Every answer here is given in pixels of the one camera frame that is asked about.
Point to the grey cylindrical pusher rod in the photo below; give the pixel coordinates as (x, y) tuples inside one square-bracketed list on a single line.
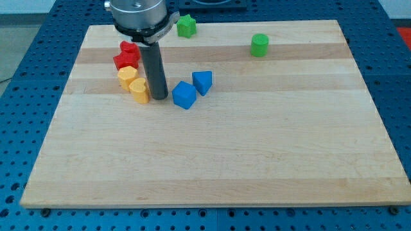
[(154, 70)]

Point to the blue cube block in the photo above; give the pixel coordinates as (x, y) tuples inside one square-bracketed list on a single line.
[(184, 95)]

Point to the blue triangle block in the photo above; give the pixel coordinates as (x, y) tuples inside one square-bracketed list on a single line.
[(202, 80)]

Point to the red crescent block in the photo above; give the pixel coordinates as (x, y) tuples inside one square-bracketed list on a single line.
[(130, 47)]

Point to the red pentagon block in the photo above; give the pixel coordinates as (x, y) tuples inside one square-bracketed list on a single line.
[(125, 59)]

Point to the yellow hexagon block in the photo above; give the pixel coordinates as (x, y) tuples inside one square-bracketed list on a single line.
[(126, 75)]

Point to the yellow heart block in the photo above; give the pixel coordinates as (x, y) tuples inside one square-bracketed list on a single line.
[(140, 91)]

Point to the green star block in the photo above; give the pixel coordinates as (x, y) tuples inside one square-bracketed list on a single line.
[(186, 26)]

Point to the green cylinder block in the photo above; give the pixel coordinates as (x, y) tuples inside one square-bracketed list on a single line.
[(259, 45)]

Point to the wooden board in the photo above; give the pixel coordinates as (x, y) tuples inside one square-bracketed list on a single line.
[(295, 128)]

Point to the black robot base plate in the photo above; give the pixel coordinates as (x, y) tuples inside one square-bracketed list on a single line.
[(212, 4)]

